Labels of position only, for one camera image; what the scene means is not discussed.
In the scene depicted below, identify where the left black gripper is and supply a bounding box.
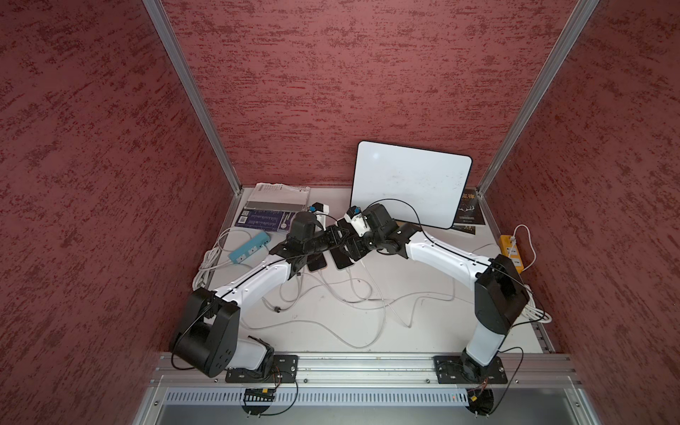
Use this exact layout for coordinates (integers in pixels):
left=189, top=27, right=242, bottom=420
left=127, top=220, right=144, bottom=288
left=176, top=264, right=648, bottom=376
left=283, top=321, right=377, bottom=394
left=304, top=224, right=350, bottom=254

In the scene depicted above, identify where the phone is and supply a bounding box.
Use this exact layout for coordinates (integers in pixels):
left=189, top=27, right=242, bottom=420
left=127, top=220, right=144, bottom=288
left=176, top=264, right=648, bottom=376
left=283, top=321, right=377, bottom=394
left=330, top=248, right=354, bottom=270
left=335, top=219, right=357, bottom=243
left=306, top=253, right=328, bottom=273

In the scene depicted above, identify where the white USB-C charging cable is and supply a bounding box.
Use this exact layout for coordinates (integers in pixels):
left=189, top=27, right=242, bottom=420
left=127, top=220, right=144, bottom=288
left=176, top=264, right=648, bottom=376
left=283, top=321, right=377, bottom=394
left=328, top=259, right=388, bottom=351

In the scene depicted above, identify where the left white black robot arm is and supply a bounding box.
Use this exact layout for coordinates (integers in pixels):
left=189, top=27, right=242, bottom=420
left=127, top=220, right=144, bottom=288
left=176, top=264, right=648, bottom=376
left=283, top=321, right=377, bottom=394
left=169, top=212, right=352, bottom=378

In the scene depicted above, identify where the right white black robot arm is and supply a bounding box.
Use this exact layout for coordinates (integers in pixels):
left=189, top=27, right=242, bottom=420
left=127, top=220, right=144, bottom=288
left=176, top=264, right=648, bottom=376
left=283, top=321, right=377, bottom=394
left=338, top=203, right=529, bottom=383

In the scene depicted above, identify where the dark blue booklet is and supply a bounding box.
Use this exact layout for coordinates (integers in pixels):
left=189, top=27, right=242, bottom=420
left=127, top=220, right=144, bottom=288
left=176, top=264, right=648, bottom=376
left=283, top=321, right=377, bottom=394
left=235, top=208, right=296, bottom=233

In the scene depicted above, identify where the teal power strip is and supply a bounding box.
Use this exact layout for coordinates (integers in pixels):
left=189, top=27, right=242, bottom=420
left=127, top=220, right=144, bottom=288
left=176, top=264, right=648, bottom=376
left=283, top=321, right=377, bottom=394
left=228, top=232, right=271, bottom=264

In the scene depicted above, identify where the black book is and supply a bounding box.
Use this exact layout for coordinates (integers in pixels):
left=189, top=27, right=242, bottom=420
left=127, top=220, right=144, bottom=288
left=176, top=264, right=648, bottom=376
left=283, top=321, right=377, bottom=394
left=452, top=189, right=486, bottom=235

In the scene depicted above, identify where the yellow power strip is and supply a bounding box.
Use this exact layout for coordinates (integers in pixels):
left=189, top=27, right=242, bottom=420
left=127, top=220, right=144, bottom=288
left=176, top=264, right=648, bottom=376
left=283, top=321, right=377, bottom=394
left=499, top=235, right=525, bottom=274

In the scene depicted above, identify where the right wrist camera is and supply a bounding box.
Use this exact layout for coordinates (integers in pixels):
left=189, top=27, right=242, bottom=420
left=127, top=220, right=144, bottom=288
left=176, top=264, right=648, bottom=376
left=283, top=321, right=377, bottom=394
left=344, top=205, right=370, bottom=237

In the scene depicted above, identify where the white board with black frame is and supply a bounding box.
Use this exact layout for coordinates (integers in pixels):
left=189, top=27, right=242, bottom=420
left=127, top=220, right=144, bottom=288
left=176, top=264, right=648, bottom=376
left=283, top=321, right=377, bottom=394
left=351, top=141, right=473, bottom=230

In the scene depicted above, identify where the white lightning charging cable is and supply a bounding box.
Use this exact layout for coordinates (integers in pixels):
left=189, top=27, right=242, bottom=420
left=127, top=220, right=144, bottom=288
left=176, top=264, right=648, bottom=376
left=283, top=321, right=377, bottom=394
left=350, top=275, right=474, bottom=329

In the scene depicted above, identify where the white coiled cord bundle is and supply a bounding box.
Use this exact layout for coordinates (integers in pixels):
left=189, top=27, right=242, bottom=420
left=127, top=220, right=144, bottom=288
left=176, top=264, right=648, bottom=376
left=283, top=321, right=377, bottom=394
left=190, top=227, right=251, bottom=294

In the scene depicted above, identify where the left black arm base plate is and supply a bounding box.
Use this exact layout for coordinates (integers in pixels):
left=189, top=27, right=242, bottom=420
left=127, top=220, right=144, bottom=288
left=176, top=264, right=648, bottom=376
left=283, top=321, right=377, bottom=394
left=225, top=353, right=299, bottom=384

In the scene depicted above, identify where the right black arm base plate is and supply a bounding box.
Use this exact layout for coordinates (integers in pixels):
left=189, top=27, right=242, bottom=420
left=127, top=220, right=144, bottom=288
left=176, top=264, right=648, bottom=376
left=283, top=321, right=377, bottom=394
left=433, top=355, right=508, bottom=386

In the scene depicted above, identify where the white power strip cord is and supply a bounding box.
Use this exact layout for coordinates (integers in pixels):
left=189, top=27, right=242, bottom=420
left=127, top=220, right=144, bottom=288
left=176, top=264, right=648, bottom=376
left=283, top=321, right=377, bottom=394
left=511, top=223, right=554, bottom=325

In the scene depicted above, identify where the aluminium front rail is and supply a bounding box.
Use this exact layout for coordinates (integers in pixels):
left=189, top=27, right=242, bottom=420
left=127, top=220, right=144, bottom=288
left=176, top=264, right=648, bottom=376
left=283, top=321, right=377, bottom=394
left=150, top=349, right=583, bottom=389

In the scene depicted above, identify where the left aluminium frame post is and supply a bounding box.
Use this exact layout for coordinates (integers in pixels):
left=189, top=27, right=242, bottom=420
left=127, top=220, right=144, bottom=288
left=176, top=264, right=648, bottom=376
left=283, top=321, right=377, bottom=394
left=143, top=0, right=243, bottom=197

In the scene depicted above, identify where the aluminium frame post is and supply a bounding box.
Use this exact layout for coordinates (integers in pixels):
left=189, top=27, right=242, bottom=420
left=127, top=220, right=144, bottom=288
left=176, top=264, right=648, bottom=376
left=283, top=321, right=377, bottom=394
left=143, top=0, right=243, bottom=197
left=477, top=0, right=600, bottom=198

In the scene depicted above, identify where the right aluminium frame post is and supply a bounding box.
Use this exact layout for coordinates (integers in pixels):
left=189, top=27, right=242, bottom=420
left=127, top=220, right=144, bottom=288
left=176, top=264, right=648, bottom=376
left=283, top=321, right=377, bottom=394
left=477, top=0, right=600, bottom=198

